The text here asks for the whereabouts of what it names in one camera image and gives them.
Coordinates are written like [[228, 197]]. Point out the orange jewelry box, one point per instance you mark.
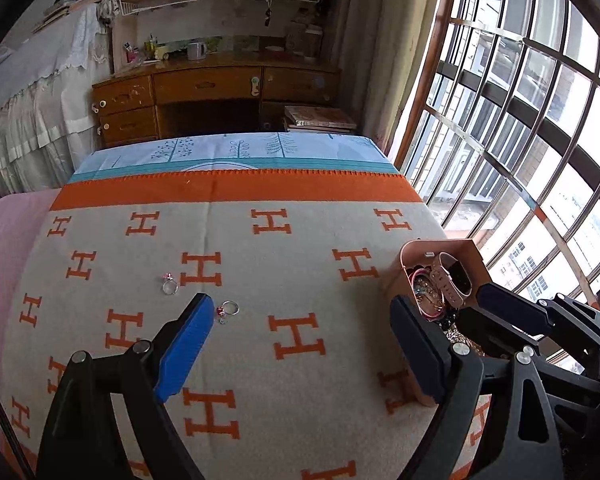
[[462, 254]]

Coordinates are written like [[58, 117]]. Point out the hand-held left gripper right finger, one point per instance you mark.
[[420, 355]]

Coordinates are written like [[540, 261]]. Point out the light blue tree-print sheet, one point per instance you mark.
[[320, 152]]

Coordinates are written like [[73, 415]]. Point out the stack of books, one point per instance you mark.
[[320, 117]]

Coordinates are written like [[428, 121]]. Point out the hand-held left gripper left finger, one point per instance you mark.
[[185, 345]]

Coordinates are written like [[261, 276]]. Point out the clear storage jar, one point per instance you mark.
[[313, 42]]

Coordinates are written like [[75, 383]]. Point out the pile of mixed jewelry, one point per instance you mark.
[[426, 299]]

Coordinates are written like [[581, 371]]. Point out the pink bed sheet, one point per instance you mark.
[[10, 240]]

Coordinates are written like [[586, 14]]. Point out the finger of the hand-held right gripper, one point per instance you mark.
[[500, 332], [510, 305]]

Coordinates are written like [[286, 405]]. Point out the white lace furniture cover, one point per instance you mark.
[[35, 100]]

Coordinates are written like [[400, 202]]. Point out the wooden desk with drawers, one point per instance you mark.
[[205, 85]]

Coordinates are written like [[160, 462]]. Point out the beige curtain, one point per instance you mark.
[[370, 60]]

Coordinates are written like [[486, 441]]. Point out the metal window grille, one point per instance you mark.
[[520, 110]]

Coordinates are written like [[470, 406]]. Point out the white mug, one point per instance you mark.
[[196, 51]]

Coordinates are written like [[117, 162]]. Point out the orange and grey patterned blanket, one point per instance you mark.
[[280, 270]]

